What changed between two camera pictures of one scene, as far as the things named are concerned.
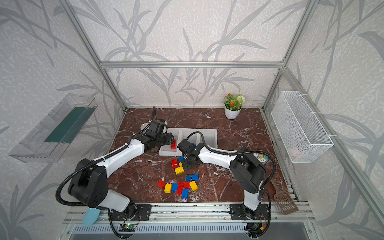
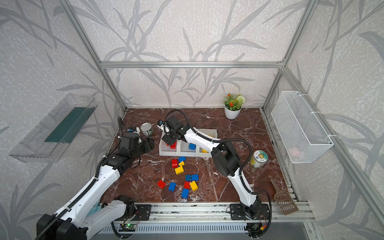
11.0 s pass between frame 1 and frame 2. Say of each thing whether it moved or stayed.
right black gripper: moved
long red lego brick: stayed
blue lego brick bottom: stayed
